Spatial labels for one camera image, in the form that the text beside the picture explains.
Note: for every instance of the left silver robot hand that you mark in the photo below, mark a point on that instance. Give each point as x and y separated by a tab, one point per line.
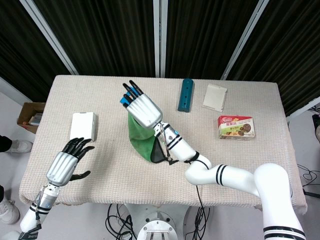
62	163

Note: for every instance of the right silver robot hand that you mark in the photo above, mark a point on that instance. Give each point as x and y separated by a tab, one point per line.
145	108

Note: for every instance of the green cloth bag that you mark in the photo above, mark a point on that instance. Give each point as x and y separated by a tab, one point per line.
142	140

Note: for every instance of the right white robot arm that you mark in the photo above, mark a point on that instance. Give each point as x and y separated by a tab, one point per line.
232	175

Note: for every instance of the blue snack packet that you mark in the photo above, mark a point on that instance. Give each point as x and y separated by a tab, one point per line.
123	100

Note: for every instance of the teal cylindrical case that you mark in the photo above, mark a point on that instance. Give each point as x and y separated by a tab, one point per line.
186	95

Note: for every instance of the beige tablecloth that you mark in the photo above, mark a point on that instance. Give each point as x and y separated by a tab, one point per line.
112	162

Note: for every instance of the white sneaker with black trouser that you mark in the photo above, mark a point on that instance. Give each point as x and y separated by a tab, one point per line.
15	145

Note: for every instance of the brown cardboard box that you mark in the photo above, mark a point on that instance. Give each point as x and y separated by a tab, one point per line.
30	117

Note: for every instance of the red green biscuit box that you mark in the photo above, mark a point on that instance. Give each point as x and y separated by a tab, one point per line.
236	127

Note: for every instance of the black device on floor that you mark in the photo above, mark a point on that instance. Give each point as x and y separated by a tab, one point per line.
315	122

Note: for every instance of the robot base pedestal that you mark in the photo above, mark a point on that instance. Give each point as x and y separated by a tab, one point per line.
157	225

